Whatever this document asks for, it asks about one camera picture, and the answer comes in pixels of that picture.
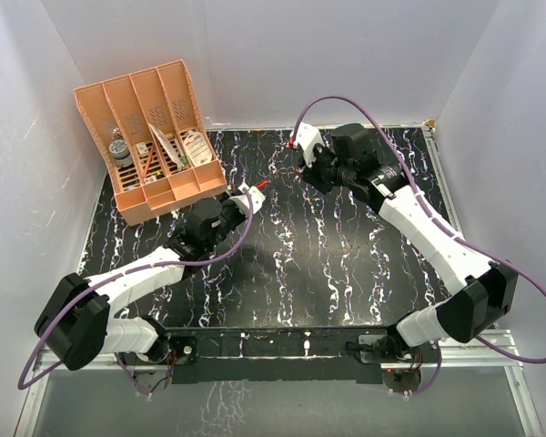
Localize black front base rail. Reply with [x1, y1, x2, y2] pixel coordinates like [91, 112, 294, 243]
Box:
[167, 326, 386, 384]

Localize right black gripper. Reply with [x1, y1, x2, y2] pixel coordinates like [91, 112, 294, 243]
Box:
[298, 142, 355, 196]

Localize small white eraser block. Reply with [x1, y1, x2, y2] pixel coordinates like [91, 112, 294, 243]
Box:
[136, 142, 149, 158]

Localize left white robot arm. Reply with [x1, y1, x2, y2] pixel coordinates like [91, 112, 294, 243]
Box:
[34, 194, 264, 371]

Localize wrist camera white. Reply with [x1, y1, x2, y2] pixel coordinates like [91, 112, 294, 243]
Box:
[289, 122, 323, 168]
[229, 183, 266, 217]

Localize white paper card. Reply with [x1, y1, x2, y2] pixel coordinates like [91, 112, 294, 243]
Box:
[148, 124, 184, 171]

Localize small grey jar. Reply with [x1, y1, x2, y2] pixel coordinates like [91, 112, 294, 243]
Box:
[108, 139, 133, 168]

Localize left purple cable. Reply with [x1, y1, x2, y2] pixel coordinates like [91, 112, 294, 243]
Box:
[17, 195, 256, 396]

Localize peach desk organizer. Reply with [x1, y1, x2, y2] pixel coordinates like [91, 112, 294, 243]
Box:
[74, 60, 228, 226]

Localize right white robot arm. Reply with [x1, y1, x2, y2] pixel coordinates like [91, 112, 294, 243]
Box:
[291, 123, 518, 361]

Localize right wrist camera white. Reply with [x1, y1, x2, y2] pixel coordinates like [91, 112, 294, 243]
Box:
[289, 122, 323, 168]

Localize red pencil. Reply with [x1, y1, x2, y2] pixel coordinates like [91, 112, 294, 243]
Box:
[142, 144, 157, 179]

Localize white labelled packet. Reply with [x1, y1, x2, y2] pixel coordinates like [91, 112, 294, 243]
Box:
[183, 130, 213, 167]

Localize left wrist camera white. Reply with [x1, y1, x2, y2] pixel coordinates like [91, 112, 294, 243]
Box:
[229, 183, 266, 217]

